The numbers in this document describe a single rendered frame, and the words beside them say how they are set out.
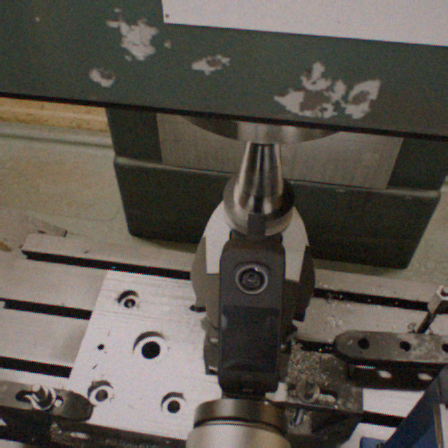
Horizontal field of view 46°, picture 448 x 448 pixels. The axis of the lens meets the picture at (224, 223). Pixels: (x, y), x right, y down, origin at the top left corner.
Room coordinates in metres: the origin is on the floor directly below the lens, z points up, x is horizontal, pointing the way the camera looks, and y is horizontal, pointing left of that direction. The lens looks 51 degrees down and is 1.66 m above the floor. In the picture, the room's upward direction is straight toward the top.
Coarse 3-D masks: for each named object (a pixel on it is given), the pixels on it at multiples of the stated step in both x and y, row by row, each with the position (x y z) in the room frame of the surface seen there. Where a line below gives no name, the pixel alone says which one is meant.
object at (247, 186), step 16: (256, 144) 0.30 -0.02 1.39; (272, 144) 0.30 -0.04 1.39; (256, 160) 0.30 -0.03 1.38; (272, 160) 0.30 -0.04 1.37; (240, 176) 0.30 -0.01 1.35; (256, 176) 0.29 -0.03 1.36; (272, 176) 0.30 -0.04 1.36; (240, 192) 0.30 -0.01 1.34; (256, 192) 0.29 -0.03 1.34; (272, 192) 0.29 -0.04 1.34; (256, 208) 0.29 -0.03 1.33; (272, 208) 0.29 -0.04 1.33
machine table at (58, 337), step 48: (48, 240) 0.58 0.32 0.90; (48, 288) 0.48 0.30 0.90; (96, 288) 0.48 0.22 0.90; (336, 288) 0.48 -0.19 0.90; (384, 288) 0.48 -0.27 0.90; (432, 288) 0.48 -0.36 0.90; (0, 336) 0.39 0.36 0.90; (48, 336) 0.39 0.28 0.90; (48, 384) 0.31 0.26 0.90; (384, 384) 0.31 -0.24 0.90; (0, 432) 0.25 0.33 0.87; (384, 432) 0.24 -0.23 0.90
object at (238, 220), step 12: (228, 192) 0.31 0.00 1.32; (288, 192) 0.31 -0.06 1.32; (228, 204) 0.30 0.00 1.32; (288, 204) 0.30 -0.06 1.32; (228, 216) 0.30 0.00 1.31; (240, 216) 0.29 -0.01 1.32; (252, 216) 0.29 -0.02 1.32; (264, 216) 0.29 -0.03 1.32; (276, 216) 0.29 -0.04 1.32; (288, 216) 0.29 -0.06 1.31; (240, 228) 0.29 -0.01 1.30; (252, 228) 0.29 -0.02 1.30; (264, 228) 0.29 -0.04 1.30; (276, 228) 0.29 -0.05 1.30
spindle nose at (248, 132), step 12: (192, 120) 0.25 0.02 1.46; (204, 120) 0.24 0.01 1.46; (216, 120) 0.24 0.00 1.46; (216, 132) 0.24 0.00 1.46; (228, 132) 0.24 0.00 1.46; (240, 132) 0.23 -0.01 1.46; (252, 132) 0.23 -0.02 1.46; (264, 132) 0.23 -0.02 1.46; (276, 132) 0.23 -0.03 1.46; (288, 132) 0.23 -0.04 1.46; (300, 132) 0.23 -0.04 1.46; (312, 132) 0.23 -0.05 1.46; (324, 132) 0.24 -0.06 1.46; (336, 132) 0.24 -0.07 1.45
